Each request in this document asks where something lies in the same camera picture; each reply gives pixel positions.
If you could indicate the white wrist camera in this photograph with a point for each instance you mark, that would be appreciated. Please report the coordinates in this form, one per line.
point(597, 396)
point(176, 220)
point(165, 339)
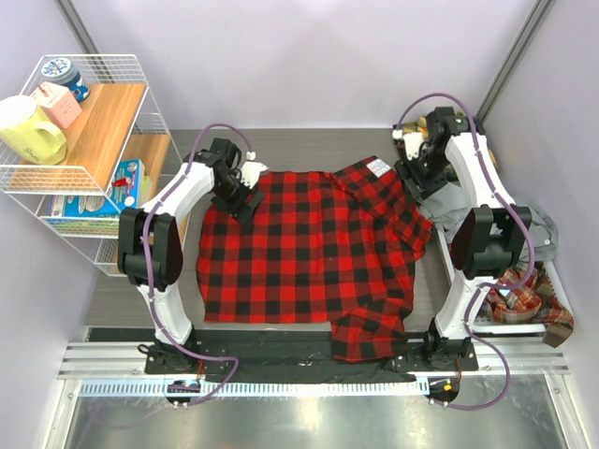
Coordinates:
point(412, 136)
point(251, 170)

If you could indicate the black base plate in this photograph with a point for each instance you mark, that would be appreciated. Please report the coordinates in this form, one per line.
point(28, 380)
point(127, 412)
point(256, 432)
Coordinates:
point(297, 357)

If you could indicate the white laundry basket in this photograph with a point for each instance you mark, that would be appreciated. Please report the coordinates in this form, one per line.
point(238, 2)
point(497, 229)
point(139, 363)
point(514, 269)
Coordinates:
point(486, 325)

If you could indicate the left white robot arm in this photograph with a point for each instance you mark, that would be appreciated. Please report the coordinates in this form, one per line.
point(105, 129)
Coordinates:
point(150, 249)

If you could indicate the red black plaid shirt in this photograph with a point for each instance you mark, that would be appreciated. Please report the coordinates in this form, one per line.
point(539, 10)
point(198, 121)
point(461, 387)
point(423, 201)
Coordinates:
point(323, 247)

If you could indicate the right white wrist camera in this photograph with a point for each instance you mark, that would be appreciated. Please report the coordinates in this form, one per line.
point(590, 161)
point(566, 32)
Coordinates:
point(412, 136)

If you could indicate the blue round tin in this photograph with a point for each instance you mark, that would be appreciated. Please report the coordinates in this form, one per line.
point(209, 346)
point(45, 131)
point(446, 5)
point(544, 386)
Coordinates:
point(61, 71)

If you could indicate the blue product box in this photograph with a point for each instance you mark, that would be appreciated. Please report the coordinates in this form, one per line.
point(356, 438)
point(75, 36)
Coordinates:
point(124, 191)

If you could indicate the yellow mug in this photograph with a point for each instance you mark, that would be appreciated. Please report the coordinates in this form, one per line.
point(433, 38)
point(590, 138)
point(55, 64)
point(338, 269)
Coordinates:
point(30, 133)

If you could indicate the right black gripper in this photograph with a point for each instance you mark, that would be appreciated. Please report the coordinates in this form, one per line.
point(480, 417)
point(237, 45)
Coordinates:
point(406, 169)

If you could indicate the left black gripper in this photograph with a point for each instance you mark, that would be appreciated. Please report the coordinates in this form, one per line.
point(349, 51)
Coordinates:
point(244, 212)

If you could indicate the grey long sleeve shirt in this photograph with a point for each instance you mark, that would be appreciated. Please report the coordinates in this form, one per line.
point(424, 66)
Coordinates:
point(448, 207)

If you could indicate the yellow plaid folded shirt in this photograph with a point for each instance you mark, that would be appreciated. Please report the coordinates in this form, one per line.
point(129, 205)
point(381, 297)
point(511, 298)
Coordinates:
point(421, 126)

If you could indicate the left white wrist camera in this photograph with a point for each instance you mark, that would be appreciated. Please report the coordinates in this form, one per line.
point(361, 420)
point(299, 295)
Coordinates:
point(251, 170)

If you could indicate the pink cube box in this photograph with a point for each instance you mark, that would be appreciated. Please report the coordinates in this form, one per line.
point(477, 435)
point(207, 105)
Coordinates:
point(59, 104)

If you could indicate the orange plaid shirt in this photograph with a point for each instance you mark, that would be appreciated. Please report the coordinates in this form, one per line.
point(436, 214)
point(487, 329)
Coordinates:
point(535, 302)

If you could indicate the white wire shelf rack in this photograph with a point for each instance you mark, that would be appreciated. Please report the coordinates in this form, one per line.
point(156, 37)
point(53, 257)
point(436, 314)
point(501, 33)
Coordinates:
point(120, 120)

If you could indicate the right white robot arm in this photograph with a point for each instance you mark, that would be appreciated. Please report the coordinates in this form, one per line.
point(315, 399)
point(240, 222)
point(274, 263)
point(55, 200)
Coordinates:
point(492, 235)

